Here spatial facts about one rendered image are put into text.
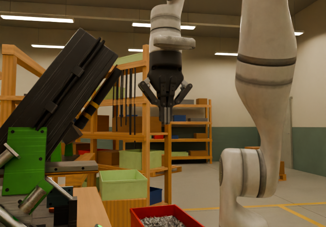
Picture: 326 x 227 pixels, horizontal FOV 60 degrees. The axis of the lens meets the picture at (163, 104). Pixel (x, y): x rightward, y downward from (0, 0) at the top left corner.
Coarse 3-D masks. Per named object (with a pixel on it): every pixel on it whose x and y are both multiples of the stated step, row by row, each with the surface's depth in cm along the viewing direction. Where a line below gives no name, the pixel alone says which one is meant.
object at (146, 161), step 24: (144, 48) 356; (144, 72) 353; (120, 96) 373; (144, 96) 351; (96, 120) 419; (120, 120) 371; (144, 120) 348; (96, 144) 417; (144, 144) 346; (168, 144) 377; (120, 168) 372; (144, 168) 344; (168, 168) 375; (168, 192) 372
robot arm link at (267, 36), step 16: (256, 0) 41; (272, 0) 39; (256, 16) 41; (272, 16) 40; (288, 16) 40; (240, 32) 46; (256, 32) 42; (272, 32) 41; (288, 32) 41; (240, 48) 46; (256, 48) 43; (272, 48) 42; (288, 48) 42; (256, 64) 43; (272, 64) 42; (288, 64) 43
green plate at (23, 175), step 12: (12, 132) 90; (24, 132) 91; (36, 132) 92; (12, 144) 89; (24, 144) 90; (36, 144) 91; (24, 156) 89; (36, 156) 90; (12, 168) 87; (24, 168) 88; (36, 168) 88; (12, 180) 85; (24, 180) 86; (36, 180) 87; (12, 192) 84; (24, 192) 85
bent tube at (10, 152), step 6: (6, 144) 85; (6, 150) 85; (12, 150) 85; (0, 156) 84; (6, 156) 84; (12, 156) 85; (18, 156) 85; (0, 162) 83; (0, 210) 79; (0, 216) 79; (6, 216) 79; (12, 216) 80; (0, 222) 79; (6, 222) 79; (12, 222) 79; (18, 222) 80
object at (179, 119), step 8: (128, 104) 924; (136, 104) 928; (184, 104) 959; (192, 104) 964; (200, 104) 975; (176, 120) 957; (184, 120) 960; (192, 120) 964; (200, 120) 968; (160, 136) 942; (176, 136) 950; (200, 136) 967; (176, 152) 987; (184, 152) 991; (192, 152) 959; (200, 152) 962
